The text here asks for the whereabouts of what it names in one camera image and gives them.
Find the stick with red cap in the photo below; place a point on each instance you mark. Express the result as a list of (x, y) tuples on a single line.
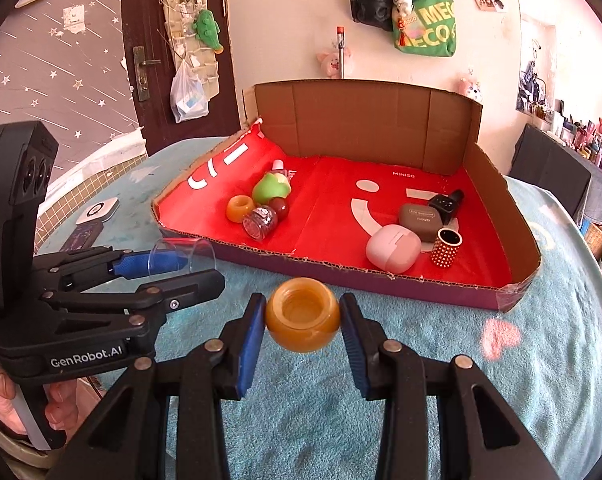
[(340, 55)]

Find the black nail polish bottle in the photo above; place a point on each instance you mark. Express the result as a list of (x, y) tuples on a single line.
[(443, 205)]

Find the green frog toy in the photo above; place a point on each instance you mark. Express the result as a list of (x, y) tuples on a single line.
[(271, 190)]

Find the small amber jar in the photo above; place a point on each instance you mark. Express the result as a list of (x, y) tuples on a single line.
[(240, 209)]

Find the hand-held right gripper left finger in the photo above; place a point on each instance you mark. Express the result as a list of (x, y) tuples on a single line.
[(248, 345)]

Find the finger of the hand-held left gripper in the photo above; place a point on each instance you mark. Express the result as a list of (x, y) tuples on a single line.
[(191, 285), (136, 264)]

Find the person's left hand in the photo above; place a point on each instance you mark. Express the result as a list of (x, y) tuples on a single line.
[(63, 405)]

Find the red tassel charm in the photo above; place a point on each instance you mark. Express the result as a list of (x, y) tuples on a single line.
[(403, 27)]

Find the green tote bag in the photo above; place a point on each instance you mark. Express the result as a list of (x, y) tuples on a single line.
[(431, 30)]

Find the large amber jar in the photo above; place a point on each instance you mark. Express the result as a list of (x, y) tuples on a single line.
[(301, 320)]

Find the pink plush toy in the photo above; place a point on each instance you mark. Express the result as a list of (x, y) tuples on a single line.
[(468, 87)]

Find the white plastic bag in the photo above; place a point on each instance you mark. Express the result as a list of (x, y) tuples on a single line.
[(188, 100)]

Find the dark side table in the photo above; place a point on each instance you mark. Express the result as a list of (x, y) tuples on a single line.
[(546, 165)]

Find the gold studded cylinder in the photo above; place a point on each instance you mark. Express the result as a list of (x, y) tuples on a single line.
[(446, 252)]

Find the purple nail polish bottle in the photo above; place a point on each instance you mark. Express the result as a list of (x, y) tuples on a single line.
[(278, 165)]

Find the pink egg-shaped case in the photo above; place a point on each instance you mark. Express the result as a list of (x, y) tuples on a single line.
[(391, 247)]

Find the dark patterned case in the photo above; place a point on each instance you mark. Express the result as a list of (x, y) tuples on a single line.
[(81, 237)]

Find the green plush toy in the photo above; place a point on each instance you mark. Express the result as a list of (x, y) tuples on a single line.
[(206, 27)]

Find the pink pig plush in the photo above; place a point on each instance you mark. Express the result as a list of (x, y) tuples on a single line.
[(331, 62)]

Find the grey-brown eyeshadow case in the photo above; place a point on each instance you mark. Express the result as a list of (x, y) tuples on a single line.
[(421, 220)]

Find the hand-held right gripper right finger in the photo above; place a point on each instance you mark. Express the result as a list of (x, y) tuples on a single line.
[(353, 350)]

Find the cardboard box with red lining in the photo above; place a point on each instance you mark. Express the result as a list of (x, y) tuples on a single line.
[(361, 125)]

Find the row of cosmetic bottles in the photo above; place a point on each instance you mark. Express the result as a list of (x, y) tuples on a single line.
[(591, 145)]

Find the white flat device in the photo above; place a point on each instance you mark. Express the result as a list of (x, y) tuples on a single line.
[(98, 210)]

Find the woven basket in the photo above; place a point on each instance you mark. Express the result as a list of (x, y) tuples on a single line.
[(597, 240)]

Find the white wall sticker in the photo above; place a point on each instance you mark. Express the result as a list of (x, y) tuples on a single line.
[(73, 16)]

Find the dark brown door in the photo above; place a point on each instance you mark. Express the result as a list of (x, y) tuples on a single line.
[(141, 5)]

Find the glitter jar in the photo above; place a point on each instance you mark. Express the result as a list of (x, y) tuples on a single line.
[(260, 222)]

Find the beige hanging organizer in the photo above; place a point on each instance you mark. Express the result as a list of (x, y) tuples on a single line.
[(178, 25)]

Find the dark red ball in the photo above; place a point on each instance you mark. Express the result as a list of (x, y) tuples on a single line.
[(280, 207)]

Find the clear plastic cup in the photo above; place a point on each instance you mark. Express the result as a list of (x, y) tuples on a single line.
[(201, 255)]

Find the teal fleece blanket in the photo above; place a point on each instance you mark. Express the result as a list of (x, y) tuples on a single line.
[(481, 385)]

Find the wall mirror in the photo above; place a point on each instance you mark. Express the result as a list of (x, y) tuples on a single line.
[(536, 35)]

